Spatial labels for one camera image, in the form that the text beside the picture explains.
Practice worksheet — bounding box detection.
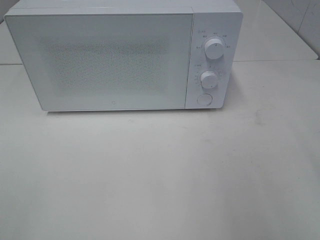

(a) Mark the white microwave oven body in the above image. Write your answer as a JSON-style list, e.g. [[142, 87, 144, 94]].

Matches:
[[4, 0, 243, 111]]

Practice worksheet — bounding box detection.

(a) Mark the white upper power knob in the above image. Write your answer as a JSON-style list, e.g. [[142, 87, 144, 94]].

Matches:
[[204, 37, 225, 60]]

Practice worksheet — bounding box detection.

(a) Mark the white microwave door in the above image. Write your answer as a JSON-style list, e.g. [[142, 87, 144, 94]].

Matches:
[[6, 14, 193, 112]]

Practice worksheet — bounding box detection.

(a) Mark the white round door button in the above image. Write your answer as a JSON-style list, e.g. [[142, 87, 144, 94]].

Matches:
[[197, 93, 213, 106]]

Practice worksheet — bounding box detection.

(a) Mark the white timer knob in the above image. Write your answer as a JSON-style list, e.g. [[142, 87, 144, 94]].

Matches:
[[200, 71, 219, 89]]

